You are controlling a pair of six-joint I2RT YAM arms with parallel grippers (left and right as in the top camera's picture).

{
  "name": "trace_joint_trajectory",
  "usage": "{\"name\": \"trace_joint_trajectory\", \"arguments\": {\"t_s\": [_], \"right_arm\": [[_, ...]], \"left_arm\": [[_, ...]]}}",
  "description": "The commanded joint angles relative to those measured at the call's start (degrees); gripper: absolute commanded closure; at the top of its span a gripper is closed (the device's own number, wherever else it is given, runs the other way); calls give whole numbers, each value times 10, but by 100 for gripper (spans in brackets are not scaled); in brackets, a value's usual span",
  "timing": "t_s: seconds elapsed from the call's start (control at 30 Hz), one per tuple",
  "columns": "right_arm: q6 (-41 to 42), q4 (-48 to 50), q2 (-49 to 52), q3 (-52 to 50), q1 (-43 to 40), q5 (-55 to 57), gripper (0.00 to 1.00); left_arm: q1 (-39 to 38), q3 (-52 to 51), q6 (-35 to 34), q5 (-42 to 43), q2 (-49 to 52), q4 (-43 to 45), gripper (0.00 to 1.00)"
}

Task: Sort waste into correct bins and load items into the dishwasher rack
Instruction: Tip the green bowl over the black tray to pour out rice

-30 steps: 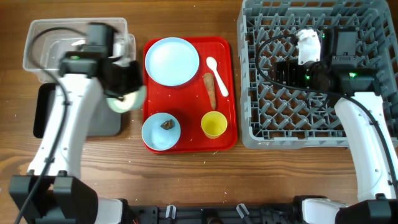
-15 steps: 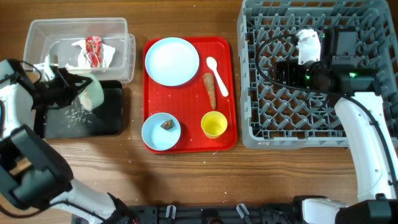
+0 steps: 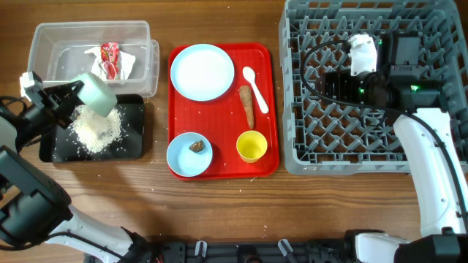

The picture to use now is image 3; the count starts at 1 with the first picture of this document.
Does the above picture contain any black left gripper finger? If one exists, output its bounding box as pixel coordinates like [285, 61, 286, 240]
[47, 80, 84, 101]
[54, 104, 77, 129]

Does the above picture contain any mint green bowl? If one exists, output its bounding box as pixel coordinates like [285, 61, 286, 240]
[71, 72, 117, 117]

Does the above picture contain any white rice pile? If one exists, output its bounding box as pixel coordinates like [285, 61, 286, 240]
[71, 105, 122, 153]

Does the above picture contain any red snack wrapper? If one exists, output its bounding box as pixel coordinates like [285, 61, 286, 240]
[100, 42, 120, 80]

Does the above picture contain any white napkin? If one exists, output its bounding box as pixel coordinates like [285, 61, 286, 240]
[84, 46, 136, 80]

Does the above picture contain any small light blue bowl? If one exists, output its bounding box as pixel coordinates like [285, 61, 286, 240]
[166, 132, 214, 178]

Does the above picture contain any large light blue plate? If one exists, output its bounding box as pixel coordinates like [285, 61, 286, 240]
[170, 44, 235, 102]

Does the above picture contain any brown food scrap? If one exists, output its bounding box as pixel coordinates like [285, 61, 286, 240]
[189, 140, 205, 153]

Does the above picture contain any yellow cup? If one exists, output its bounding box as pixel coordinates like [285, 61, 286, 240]
[236, 130, 268, 163]

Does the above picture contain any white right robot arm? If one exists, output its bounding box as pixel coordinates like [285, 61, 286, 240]
[310, 32, 467, 262]

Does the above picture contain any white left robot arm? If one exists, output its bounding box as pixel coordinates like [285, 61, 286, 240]
[1, 80, 154, 262]

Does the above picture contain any grey dishwasher rack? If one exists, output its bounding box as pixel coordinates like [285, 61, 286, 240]
[279, 0, 467, 175]

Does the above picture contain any black tray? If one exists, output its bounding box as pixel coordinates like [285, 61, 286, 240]
[39, 94, 145, 163]

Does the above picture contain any white plastic spoon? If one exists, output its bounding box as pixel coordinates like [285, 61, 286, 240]
[242, 66, 269, 114]

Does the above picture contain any brown carrot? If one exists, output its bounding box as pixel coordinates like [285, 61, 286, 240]
[239, 85, 254, 129]

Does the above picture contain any red serving tray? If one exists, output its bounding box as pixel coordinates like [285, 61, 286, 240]
[168, 42, 279, 180]

